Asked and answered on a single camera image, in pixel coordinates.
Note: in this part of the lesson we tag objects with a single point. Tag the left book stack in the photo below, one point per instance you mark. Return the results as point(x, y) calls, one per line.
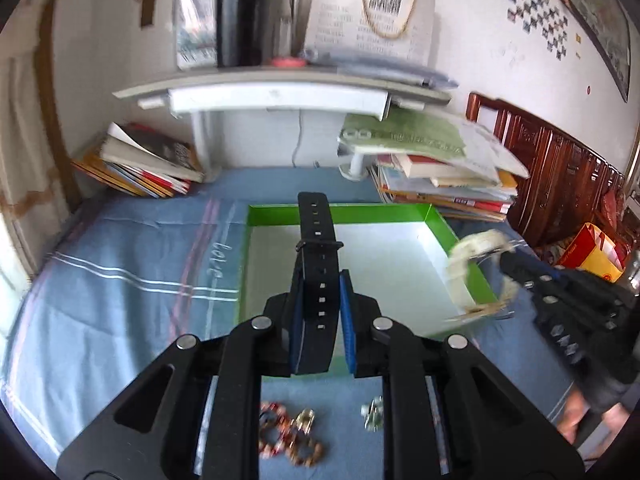
point(141, 161)

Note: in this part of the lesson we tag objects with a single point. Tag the red yellow bag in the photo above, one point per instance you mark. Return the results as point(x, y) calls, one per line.
point(593, 251)

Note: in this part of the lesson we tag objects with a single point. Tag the cream white watch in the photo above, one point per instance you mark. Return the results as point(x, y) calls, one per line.
point(466, 257)

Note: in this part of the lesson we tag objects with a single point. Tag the white paper gift bag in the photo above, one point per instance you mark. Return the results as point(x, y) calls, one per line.
point(397, 29)

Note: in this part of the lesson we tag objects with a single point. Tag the beige curtain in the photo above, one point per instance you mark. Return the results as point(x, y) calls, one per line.
point(38, 190)

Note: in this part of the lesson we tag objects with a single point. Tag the green cardboard box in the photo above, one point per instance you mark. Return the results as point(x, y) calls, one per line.
point(396, 254)

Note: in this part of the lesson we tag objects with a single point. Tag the framed wall picture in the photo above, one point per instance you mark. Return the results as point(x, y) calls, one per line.
point(606, 25)

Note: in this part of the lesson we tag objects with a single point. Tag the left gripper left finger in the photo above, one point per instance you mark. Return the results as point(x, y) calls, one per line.
point(282, 311)

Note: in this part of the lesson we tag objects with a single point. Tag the carved wooden headboard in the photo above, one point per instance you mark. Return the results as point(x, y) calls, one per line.
point(569, 184)

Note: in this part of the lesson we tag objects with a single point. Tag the blue striped bed sheet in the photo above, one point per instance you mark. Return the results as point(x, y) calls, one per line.
point(130, 276)

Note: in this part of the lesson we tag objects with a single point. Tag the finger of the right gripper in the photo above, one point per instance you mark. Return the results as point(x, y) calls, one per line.
point(522, 268)
point(469, 310)

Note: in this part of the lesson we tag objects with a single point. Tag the pale green bead cluster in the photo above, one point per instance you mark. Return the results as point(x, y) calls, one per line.
point(373, 414)

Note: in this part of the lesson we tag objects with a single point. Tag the black bottle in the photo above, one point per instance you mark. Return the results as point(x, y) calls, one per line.
point(240, 32)

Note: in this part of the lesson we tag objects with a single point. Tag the right book stack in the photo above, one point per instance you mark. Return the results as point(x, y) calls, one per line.
point(434, 158)

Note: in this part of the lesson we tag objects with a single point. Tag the gold flower brooch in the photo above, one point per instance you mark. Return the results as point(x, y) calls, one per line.
point(304, 421)

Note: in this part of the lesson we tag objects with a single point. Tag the person's right hand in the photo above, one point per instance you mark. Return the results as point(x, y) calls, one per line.
point(575, 411)

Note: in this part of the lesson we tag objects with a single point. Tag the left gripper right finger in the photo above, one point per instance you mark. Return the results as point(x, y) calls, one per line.
point(363, 354)

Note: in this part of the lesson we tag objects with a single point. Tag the white overbed desk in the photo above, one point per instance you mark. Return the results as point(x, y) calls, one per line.
point(202, 94)

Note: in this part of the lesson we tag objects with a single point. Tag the book stack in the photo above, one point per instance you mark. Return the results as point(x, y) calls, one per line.
point(141, 161)
point(434, 158)

